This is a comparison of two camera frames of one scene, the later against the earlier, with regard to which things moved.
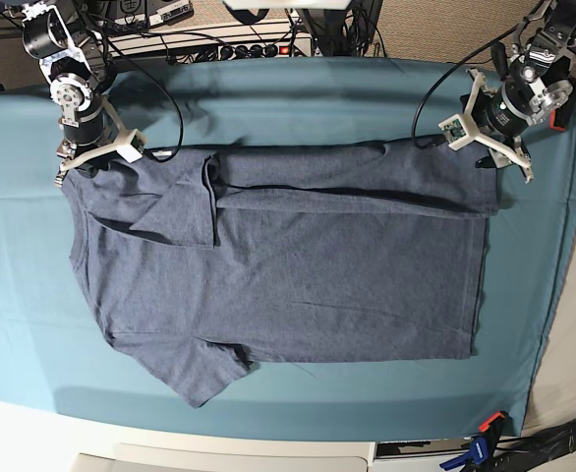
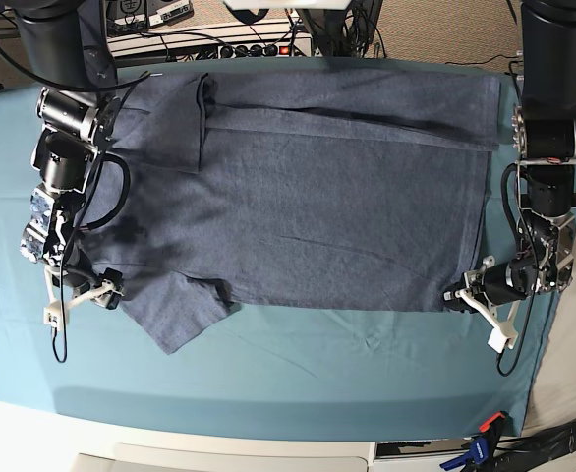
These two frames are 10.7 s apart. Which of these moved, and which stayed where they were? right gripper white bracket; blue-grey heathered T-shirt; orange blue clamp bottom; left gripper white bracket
Moved: right gripper white bracket; blue-grey heathered T-shirt; left gripper white bracket
Stayed: orange blue clamp bottom
